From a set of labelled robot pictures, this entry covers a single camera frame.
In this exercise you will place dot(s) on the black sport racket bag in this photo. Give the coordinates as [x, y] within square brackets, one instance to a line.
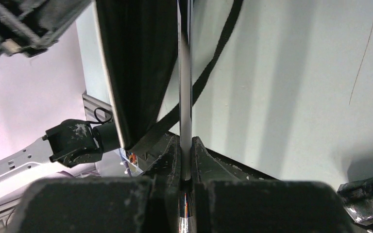
[140, 46]

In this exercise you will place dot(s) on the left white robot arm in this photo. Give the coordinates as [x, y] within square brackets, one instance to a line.
[39, 93]

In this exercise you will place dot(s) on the badminton racket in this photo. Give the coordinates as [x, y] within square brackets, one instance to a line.
[185, 96]

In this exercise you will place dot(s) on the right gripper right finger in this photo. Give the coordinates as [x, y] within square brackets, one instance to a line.
[227, 204]

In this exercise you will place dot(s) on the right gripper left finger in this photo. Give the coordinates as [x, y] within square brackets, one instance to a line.
[147, 203]

